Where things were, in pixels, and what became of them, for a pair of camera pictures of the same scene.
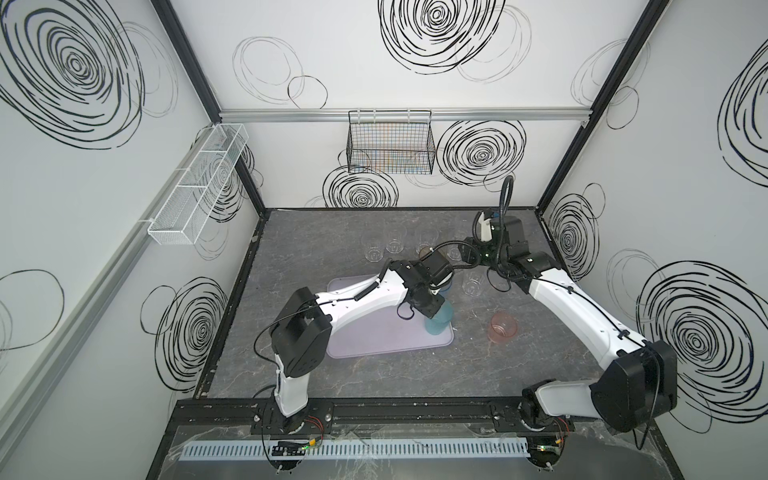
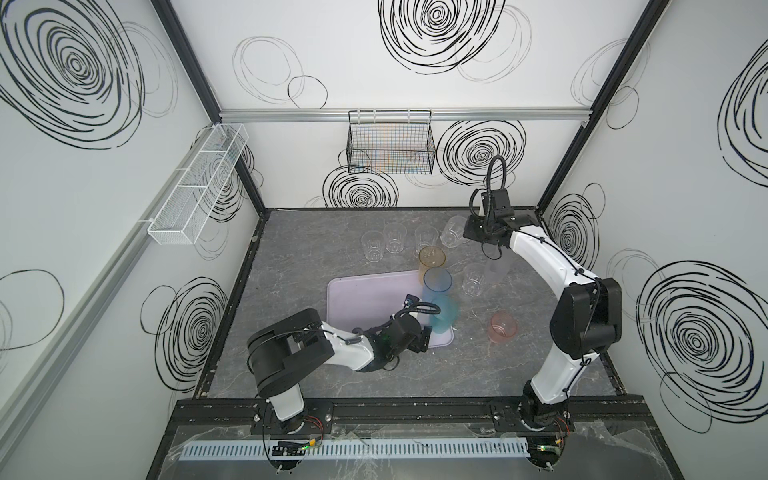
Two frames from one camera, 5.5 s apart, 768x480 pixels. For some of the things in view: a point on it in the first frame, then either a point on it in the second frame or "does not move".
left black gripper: (429, 303) -> (424, 336)
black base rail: (373, 415) does not move
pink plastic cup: (503, 326) does not move
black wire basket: (397, 141) does not move
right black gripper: (475, 249) -> (475, 229)
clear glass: (373, 247) does not move
